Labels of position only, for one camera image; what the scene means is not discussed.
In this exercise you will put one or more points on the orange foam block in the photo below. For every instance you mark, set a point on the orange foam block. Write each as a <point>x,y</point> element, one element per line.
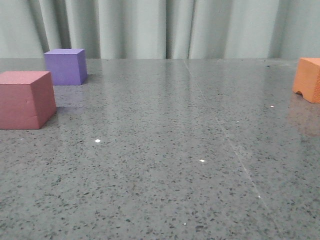
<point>307,79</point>

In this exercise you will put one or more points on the pale green curtain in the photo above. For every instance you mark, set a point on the pale green curtain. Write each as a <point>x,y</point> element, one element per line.
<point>161,29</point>

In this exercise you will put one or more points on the purple foam cube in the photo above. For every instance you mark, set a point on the purple foam cube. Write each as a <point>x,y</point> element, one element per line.
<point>67,66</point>

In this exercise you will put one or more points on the pink foam cube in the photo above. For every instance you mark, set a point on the pink foam cube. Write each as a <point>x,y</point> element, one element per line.
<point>27,99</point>

